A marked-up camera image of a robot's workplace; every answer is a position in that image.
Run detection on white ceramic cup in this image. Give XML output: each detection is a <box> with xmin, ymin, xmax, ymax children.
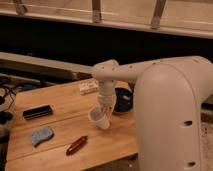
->
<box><xmin>88</xmin><ymin>106</ymin><xmax>110</xmax><ymax>130</ymax></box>

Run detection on black cables at left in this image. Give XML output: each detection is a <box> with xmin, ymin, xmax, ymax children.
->
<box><xmin>0</xmin><ymin>78</ymin><xmax>17</xmax><ymax>141</ymax></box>

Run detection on dark ceramic bowl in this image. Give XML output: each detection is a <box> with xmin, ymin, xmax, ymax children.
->
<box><xmin>113</xmin><ymin>87</ymin><xmax>133</xmax><ymax>115</ymax></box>

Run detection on reddish brown oblong object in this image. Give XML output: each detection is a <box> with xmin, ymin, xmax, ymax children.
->
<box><xmin>66</xmin><ymin>136</ymin><xmax>88</xmax><ymax>156</ymax></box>

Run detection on white rectangular box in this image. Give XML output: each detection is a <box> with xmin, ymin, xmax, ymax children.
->
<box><xmin>79</xmin><ymin>81</ymin><xmax>98</xmax><ymax>95</ymax></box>

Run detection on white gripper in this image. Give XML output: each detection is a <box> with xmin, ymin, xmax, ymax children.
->
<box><xmin>97</xmin><ymin>80</ymin><xmax>116</xmax><ymax>128</ymax></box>

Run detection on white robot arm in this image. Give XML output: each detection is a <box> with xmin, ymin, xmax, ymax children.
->
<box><xmin>92</xmin><ymin>56</ymin><xmax>213</xmax><ymax>171</ymax></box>

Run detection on wooden folding table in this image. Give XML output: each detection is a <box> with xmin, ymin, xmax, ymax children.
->
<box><xmin>5</xmin><ymin>82</ymin><xmax>137</xmax><ymax>171</ymax></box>

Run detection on black rectangular case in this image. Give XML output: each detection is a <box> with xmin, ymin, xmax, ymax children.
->
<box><xmin>23</xmin><ymin>105</ymin><xmax>53</xmax><ymax>120</ymax></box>

